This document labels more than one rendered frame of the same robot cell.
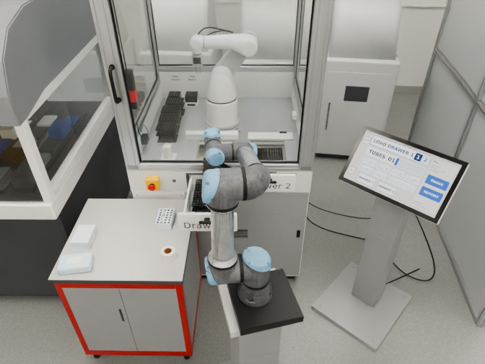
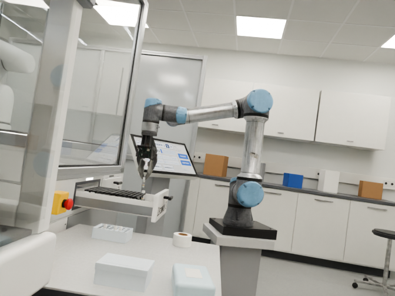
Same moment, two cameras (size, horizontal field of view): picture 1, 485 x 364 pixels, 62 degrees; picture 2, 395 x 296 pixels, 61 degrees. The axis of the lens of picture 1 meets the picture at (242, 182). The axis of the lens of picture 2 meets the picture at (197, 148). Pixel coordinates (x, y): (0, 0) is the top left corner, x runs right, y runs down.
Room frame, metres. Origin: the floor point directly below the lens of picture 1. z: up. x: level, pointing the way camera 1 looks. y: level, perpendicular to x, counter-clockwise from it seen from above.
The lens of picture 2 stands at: (1.27, 1.64, 1.09)
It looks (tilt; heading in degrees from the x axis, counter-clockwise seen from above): 2 degrees up; 272
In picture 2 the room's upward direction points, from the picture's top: 8 degrees clockwise
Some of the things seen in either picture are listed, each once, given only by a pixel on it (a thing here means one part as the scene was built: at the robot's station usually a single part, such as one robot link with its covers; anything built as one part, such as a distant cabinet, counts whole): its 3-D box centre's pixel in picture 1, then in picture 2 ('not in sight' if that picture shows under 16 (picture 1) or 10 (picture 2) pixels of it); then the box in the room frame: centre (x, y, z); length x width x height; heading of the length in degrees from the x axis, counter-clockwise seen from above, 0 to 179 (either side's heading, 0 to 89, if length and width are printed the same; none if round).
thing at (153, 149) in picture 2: (212, 169); (147, 145); (1.55, 0.14, 1.12); 0.09 x 0.08 x 0.12; 86
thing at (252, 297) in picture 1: (255, 284); (238, 214); (1.09, -0.05, 0.85); 0.15 x 0.15 x 0.10
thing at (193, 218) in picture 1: (207, 222); (160, 204); (1.45, 0.17, 0.87); 0.29 x 0.02 x 0.11; 89
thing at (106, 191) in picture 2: (211, 196); (116, 198); (1.65, 0.17, 0.87); 0.22 x 0.18 x 0.06; 179
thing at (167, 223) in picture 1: (164, 218); (113, 232); (1.58, 0.41, 0.78); 0.12 x 0.08 x 0.04; 177
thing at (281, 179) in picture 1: (269, 182); (111, 188); (1.77, -0.15, 0.87); 0.29 x 0.02 x 0.11; 89
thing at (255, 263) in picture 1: (254, 266); (241, 190); (1.09, -0.05, 0.96); 0.13 x 0.12 x 0.14; 98
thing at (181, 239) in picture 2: (168, 253); (182, 239); (1.33, 0.36, 0.78); 0.07 x 0.07 x 0.04
